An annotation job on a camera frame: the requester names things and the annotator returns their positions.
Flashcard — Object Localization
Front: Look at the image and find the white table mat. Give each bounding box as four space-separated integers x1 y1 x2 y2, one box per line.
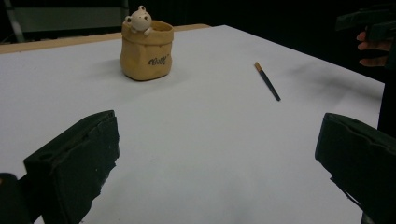
0 24 386 224

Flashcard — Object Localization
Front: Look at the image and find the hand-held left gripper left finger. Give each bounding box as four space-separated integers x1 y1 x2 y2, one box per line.
23 109 120 224

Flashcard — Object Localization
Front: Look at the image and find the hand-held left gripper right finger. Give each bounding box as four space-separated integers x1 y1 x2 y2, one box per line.
314 112 396 224

